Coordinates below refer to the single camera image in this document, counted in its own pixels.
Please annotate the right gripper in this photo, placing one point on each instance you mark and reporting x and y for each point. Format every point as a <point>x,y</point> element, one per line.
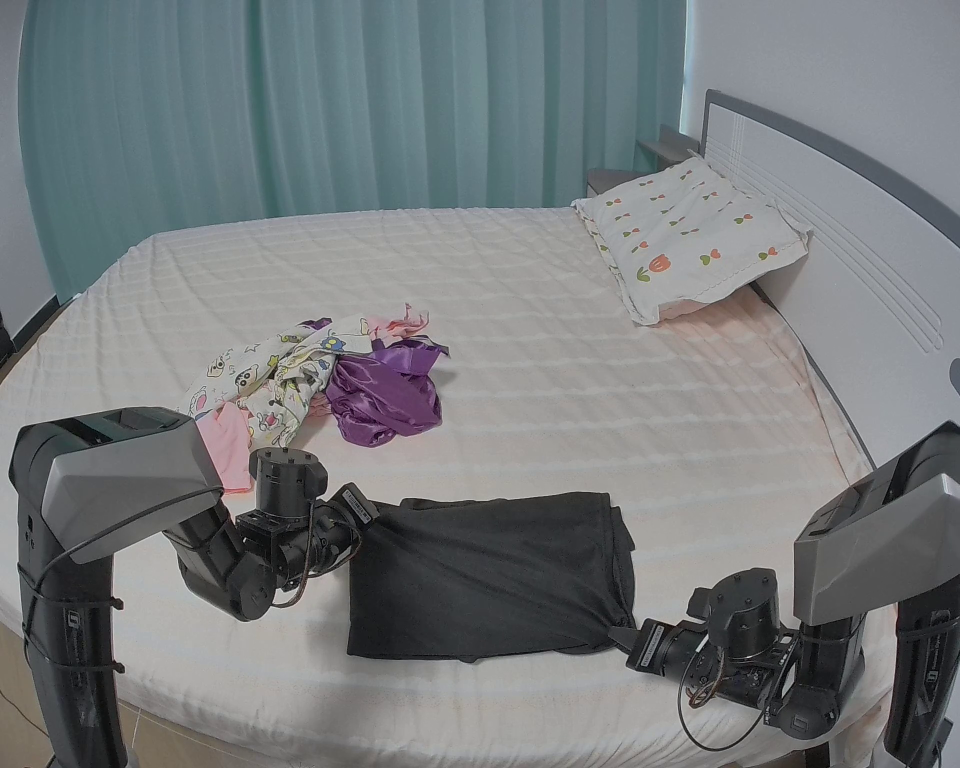
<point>675,652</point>

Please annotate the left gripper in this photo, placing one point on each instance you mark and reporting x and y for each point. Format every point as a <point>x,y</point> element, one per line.
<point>334,540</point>

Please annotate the black T-shirt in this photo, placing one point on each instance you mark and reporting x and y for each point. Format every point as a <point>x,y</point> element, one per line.
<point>487,577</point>

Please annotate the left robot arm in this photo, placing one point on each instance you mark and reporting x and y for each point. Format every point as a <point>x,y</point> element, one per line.
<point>67,637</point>

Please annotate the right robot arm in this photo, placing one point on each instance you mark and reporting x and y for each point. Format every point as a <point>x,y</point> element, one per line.
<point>742,607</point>

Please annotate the purple satin garment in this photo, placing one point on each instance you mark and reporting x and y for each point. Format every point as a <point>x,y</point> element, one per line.
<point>382,405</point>

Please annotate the white printed pyjama top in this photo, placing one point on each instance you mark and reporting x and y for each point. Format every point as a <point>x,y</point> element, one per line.
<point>285,375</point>

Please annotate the pale pink garment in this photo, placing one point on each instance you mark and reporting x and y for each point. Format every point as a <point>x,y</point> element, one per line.
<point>397,324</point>

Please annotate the bed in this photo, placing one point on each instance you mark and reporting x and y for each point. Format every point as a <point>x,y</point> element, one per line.
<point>562,337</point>

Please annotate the white printed pillow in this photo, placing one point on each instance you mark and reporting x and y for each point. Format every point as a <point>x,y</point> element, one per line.
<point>682,232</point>

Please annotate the blue-green curtain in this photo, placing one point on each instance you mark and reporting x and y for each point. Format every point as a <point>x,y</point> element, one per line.
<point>337,112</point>

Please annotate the grey bedside table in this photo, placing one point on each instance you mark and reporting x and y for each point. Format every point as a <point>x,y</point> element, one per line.
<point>611,180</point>

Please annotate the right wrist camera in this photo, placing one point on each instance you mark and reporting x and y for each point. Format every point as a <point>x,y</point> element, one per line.
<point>705,604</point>

